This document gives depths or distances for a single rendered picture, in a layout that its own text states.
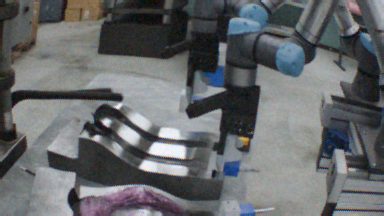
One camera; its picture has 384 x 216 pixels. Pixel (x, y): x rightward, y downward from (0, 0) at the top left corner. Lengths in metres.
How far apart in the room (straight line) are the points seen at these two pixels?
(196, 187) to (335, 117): 0.58
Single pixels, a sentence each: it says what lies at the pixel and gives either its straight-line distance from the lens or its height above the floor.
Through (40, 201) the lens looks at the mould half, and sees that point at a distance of 0.86.
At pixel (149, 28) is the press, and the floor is 0.37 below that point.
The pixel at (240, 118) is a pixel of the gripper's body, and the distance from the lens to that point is 1.01.
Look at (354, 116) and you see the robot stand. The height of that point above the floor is 0.97.
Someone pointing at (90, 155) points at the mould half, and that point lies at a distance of 1.10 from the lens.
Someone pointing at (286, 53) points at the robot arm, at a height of 1.22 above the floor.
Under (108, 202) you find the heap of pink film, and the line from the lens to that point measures 0.90.
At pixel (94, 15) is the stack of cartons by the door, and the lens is 7.71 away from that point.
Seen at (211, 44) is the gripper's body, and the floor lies 1.12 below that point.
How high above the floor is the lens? 1.42
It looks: 22 degrees down
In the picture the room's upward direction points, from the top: 6 degrees clockwise
